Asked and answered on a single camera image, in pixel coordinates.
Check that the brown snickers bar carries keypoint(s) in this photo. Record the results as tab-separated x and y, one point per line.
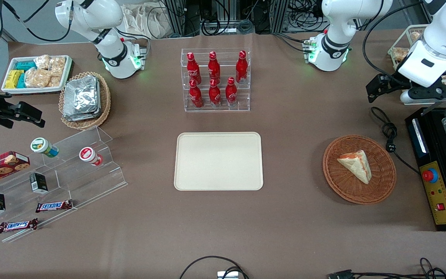
17	225
52	206

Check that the green lid yogurt cup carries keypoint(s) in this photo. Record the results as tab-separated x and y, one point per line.
43	146

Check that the yellow snack pack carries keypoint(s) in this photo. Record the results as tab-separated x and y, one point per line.
13	78

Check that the light oval wicker basket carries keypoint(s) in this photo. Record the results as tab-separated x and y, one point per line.
105	100

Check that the beige cloth bag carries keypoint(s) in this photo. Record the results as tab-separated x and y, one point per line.
145	19

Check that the clear rice cracker bag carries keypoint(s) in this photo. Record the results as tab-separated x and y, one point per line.
55	81
57	66
42	61
37	77

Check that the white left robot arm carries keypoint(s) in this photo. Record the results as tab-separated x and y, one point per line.
335	46

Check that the red cola bottle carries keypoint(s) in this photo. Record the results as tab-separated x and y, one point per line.
215	95
193	69
241	69
213	68
231	93
196	97

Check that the silver connector box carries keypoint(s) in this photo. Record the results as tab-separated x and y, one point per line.
227	275

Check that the clear acrylic bottle rack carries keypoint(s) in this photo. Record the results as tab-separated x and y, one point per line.
242	104

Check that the beige plastic tray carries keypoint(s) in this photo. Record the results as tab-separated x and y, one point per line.
218	161

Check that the triangular sandwich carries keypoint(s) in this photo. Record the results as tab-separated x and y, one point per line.
356	164

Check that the black machine with yellow panel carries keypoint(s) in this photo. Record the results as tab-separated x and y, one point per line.
439	201

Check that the teal snack pack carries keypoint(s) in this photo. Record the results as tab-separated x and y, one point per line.
25	65
21	81

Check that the clear acrylic step shelf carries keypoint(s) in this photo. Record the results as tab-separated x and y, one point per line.
91	182

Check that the red lid yogurt cup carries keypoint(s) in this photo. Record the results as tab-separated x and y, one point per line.
88	155

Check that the white rectangular snack tray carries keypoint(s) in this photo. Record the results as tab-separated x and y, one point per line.
8	90

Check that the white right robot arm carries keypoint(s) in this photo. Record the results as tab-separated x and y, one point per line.
91	15

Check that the silver foil pack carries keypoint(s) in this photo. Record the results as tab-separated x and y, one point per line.
81	93
85	116

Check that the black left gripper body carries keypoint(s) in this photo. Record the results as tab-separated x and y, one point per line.
395	83

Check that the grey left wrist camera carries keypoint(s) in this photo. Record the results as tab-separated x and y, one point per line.
412	97

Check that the brown round wicker basket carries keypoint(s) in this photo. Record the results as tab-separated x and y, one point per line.
347	190

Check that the aluminium frame post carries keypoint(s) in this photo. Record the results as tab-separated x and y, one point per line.
279	15
176	17

